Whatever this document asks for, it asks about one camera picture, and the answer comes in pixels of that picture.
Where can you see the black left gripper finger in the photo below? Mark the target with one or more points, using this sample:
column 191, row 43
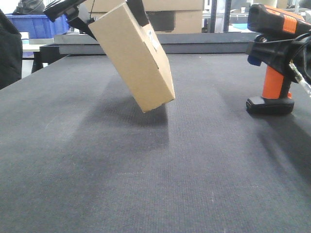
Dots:
column 138, row 11

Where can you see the orange black barcode scanner gun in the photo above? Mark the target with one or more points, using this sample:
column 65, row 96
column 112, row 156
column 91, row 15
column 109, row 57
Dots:
column 276, row 24

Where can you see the black table edge rail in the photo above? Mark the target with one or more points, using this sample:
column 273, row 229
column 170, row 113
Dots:
column 200, row 43

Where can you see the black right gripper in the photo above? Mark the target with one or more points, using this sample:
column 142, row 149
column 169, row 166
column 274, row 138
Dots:
column 278, row 54

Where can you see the large stacked cardboard boxes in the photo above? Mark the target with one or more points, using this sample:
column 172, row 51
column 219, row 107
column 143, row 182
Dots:
column 175, row 16

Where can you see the brown cardboard package box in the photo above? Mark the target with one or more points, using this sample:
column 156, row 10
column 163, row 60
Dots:
column 145, row 71

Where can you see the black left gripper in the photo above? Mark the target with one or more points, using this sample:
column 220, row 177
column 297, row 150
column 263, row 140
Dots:
column 79, row 19

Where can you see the blue plastic bin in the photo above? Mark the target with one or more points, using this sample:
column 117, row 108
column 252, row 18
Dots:
column 39, row 26

